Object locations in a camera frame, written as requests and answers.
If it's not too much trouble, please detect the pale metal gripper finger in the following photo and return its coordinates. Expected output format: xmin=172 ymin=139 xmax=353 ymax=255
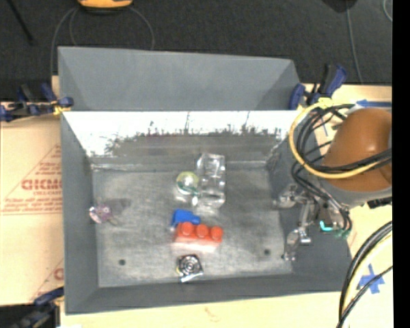
xmin=272 ymin=184 xmax=310 ymax=209
xmin=282 ymin=226 xmax=312 ymax=262

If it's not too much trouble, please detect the clear plastic box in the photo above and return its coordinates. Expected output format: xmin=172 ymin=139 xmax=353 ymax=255
xmin=195 ymin=152 xmax=227 ymax=209

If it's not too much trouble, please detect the red toy brick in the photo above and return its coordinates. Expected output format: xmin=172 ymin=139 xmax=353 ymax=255
xmin=172 ymin=221 xmax=224 ymax=246

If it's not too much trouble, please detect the clear yellow-green ball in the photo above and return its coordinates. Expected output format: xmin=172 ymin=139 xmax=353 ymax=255
xmin=175 ymin=170 xmax=201 ymax=197

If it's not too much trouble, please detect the blue plastic clip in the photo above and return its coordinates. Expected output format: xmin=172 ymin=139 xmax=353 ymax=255
xmin=169 ymin=208 xmax=202 ymax=229

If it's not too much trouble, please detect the round silver metal part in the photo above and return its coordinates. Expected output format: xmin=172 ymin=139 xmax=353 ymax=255
xmin=175 ymin=254 xmax=205 ymax=284

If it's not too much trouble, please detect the grey metal bin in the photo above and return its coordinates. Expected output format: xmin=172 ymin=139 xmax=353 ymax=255
xmin=57 ymin=46 xmax=353 ymax=314

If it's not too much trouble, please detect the purple and white small toy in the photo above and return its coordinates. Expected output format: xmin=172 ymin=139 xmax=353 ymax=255
xmin=88 ymin=204 xmax=119 ymax=226

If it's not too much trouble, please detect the brown cardboard board, red print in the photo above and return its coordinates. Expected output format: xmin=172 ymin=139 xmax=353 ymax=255
xmin=0 ymin=113 xmax=66 ymax=308

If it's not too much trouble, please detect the black cylinder on white bracket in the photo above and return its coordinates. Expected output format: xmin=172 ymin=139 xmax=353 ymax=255
xmin=367 ymin=197 xmax=393 ymax=209

